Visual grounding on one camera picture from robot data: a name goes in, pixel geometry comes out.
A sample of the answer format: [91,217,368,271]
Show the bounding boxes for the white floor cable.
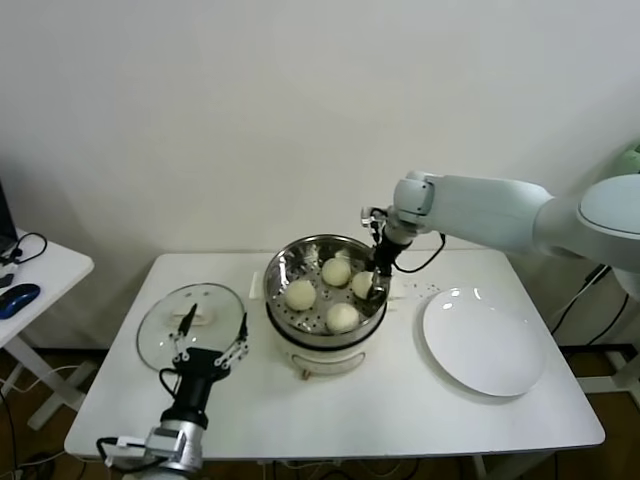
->
[0,366,81,397]

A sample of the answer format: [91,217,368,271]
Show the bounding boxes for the round glass pot lid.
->
[136,282,246,374]

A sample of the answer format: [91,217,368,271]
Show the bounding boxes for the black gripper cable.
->
[158,368,182,400]
[389,231,448,275]

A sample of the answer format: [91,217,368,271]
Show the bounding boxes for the large white plate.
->
[422,287,545,398]

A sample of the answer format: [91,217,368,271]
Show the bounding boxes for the white side table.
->
[0,228,95,434]

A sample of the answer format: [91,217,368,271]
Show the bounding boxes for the white electric cooker base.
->
[264,299,389,382]

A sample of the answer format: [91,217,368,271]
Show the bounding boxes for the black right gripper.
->
[365,219,415,301]

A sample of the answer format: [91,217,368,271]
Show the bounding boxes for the black power cable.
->
[549,264,631,347]

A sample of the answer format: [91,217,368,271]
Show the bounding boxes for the mint green box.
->
[617,142,640,176]

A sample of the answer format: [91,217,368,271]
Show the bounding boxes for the thin black looped cable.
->
[0,232,48,274]

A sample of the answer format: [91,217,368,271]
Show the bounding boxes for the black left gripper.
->
[167,303,251,417]

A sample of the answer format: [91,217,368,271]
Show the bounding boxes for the stainless steel steamer basket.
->
[248,233,405,337]

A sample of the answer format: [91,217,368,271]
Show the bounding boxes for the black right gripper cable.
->
[389,231,448,275]

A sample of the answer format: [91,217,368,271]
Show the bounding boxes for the blue computer mouse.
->
[0,283,41,322]

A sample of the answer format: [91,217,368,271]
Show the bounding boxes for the white steamed baozi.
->
[321,258,352,289]
[284,279,317,311]
[325,302,360,335]
[351,271,376,300]

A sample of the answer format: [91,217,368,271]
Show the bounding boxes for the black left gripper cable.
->
[158,368,182,400]

